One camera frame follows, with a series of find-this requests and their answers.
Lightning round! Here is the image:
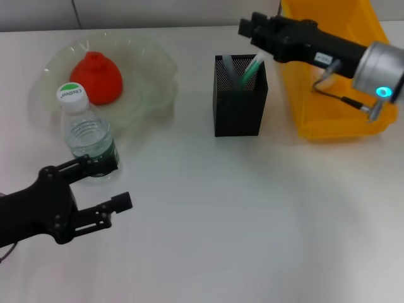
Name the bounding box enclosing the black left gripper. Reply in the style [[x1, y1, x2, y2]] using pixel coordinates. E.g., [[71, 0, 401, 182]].
[[0, 154, 133, 249]]

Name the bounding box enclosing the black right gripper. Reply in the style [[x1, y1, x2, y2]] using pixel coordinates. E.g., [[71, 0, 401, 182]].
[[239, 11, 369, 80]]

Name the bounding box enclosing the mint green pen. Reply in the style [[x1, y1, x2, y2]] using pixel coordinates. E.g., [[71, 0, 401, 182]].
[[238, 52, 270, 91]]

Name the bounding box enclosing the grey marker pen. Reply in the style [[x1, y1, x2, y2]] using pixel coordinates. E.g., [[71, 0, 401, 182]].
[[222, 54, 242, 91]]

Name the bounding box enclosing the clear green-label water bottle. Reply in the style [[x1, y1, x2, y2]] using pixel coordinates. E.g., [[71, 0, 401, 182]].
[[56, 82, 123, 186]]

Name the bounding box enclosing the orange fruit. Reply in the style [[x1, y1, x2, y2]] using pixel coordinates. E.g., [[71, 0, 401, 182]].
[[69, 50, 124, 105]]

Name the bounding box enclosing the black mesh pen holder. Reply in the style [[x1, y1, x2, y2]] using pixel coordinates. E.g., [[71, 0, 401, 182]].
[[213, 54, 269, 138]]

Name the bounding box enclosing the pale green glass fruit plate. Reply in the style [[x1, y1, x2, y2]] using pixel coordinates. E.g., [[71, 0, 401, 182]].
[[30, 31, 179, 133]]

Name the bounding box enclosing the yellow plastic bin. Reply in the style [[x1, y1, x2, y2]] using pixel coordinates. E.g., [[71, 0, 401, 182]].
[[279, 0, 399, 141]]

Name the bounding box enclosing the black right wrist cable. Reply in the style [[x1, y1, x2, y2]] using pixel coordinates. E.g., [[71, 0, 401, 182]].
[[311, 58, 384, 124]]

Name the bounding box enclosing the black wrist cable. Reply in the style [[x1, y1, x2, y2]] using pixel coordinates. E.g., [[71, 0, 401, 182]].
[[311, 58, 384, 124], [0, 242, 17, 263]]

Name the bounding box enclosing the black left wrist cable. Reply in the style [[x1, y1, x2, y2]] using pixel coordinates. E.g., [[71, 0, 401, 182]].
[[0, 242, 17, 263]]

